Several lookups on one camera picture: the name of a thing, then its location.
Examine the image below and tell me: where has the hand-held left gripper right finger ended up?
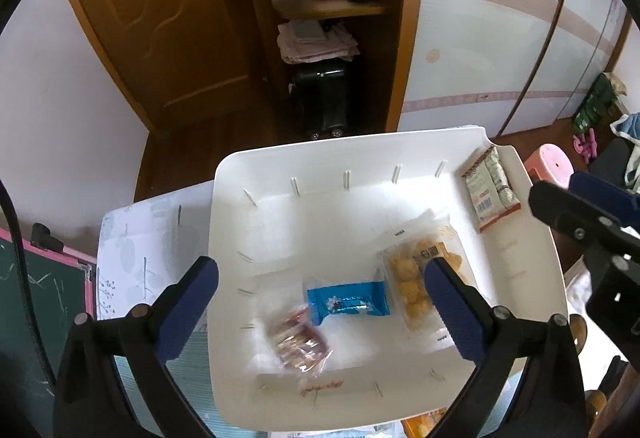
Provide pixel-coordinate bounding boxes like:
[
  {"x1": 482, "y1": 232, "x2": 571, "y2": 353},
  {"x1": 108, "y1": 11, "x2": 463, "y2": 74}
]
[{"x1": 424, "y1": 256, "x2": 588, "y2": 438}]

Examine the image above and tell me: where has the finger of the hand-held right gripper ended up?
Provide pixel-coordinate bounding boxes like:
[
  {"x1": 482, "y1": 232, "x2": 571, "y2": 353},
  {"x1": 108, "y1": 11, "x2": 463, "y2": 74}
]
[
  {"x1": 528, "y1": 180, "x2": 628, "y2": 246},
  {"x1": 570, "y1": 171, "x2": 640, "y2": 231}
]

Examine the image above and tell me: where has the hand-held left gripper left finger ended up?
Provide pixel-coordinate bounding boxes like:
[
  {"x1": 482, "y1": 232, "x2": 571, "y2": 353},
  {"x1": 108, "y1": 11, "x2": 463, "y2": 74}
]
[{"x1": 52, "y1": 255, "x2": 221, "y2": 438}]

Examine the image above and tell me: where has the orange puffs packet dark label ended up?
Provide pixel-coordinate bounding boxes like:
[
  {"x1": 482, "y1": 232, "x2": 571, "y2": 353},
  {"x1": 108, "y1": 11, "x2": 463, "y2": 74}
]
[{"x1": 381, "y1": 211, "x2": 483, "y2": 356}]

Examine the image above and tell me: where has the white brown snack packet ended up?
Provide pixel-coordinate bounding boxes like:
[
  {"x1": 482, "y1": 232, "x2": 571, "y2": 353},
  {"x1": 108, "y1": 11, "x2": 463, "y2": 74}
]
[{"x1": 460, "y1": 145, "x2": 522, "y2": 235}]

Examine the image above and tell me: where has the blue snack packet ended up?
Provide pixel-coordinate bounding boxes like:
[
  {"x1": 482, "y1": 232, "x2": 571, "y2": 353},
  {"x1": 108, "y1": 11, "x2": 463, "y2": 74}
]
[{"x1": 303, "y1": 268, "x2": 392, "y2": 326}]

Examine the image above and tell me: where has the red snack packet clear wrap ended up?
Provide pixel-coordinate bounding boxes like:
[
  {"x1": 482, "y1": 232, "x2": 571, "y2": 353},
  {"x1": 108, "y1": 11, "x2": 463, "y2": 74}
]
[{"x1": 262, "y1": 305, "x2": 333, "y2": 376}]

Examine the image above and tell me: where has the orange white snack packet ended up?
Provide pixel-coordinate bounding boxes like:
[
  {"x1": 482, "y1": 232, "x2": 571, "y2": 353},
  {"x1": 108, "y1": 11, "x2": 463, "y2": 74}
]
[{"x1": 401, "y1": 405, "x2": 448, "y2": 438}]

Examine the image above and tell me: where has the white plastic bin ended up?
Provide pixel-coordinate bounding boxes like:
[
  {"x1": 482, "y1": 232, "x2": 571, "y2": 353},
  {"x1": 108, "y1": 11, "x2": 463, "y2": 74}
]
[{"x1": 210, "y1": 125, "x2": 568, "y2": 434}]

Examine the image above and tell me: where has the pink plastic stool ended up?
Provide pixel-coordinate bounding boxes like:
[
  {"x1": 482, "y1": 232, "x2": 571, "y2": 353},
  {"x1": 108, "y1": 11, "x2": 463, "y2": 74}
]
[{"x1": 525, "y1": 143, "x2": 576, "y2": 189}]

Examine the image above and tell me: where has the pink toy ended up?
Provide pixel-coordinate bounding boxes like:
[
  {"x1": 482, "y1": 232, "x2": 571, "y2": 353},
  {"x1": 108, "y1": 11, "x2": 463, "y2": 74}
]
[{"x1": 572, "y1": 129, "x2": 601, "y2": 163}]

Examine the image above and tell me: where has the blue white cloth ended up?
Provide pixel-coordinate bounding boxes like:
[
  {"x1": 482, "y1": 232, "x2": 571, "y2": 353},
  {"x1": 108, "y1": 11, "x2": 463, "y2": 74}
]
[{"x1": 609, "y1": 112, "x2": 640, "y2": 194}]

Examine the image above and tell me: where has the leaf print tablecloth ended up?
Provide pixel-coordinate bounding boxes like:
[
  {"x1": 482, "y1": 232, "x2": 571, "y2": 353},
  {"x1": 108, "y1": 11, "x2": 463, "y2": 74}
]
[{"x1": 95, "y1": 178, "x2": 586, "y2": 438}]

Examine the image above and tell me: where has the green bag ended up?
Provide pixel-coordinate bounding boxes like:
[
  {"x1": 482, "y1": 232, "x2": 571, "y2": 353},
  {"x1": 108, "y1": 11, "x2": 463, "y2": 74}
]
[{"x1": 571, "y1": 73, "x2": 628, "y2": 131}]

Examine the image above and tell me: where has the brown wooden furniture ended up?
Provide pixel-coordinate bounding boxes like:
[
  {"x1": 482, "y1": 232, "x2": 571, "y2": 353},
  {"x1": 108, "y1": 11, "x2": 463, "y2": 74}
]
[{"x1": 567, "y1": 313, "x2": 640, "y2": 438}]

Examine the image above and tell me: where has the black clip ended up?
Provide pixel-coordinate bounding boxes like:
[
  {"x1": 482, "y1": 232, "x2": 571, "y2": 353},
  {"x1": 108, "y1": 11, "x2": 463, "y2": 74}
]
[{"x1": 31, "y1": 222, "x2": 65, "y2": 253}]

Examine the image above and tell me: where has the pale sliding wardrobe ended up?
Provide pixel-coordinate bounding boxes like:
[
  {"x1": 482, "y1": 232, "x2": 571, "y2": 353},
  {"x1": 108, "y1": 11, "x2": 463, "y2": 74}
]
[{"x1": 397, "y1": 0, "x2": 636, "y2": 136}]

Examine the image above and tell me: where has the black suitcase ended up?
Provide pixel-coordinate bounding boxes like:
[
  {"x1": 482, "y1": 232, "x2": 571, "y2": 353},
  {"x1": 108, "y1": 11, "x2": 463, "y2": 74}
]
[{"x1": 289, "y1": 58, "x2": 351, "y2": 140}]

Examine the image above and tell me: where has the brown wooden door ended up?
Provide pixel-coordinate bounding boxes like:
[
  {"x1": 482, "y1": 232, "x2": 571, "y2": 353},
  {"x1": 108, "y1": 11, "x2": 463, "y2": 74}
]
[{"x1": 55, "y1": 0, "x2": 281, "y2": 139}]

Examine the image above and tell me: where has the wooden shelf unit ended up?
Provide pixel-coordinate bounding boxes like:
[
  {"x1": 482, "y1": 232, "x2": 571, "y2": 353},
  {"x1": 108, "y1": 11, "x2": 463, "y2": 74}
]
[{"x1": 235, "y1": 0, "x2": 428, "y2": 139}]

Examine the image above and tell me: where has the green chalkboard pink frame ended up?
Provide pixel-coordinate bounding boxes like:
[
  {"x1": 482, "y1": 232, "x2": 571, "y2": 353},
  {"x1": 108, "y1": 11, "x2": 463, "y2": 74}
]
[{"x1": 0, "y1": 225, "x2": 98, "y2": 399}]

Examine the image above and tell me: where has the black cable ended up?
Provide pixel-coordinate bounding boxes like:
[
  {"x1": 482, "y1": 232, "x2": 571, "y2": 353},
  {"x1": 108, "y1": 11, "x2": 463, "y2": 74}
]
[{"x1": 0, "y1": 178, "x2": 57, "y2": 386}]

